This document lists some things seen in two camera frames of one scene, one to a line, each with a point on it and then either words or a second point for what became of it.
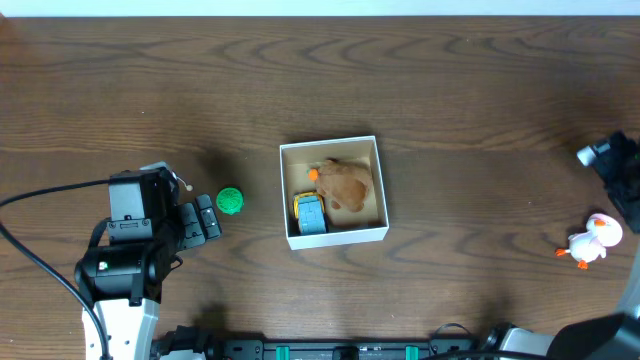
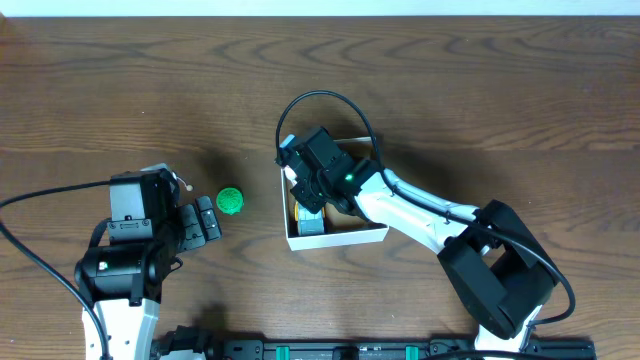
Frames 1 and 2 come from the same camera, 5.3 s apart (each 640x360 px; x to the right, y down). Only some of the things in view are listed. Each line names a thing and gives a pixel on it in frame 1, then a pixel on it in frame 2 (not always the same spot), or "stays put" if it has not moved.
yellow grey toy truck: [309, 210] stays put
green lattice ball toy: [230, 200] stays put
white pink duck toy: [603, 231] -> [290, 174]
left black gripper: [190, 225] stays put
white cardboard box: [345, 226] stays put
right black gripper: [623, 149] -> [306, 199]
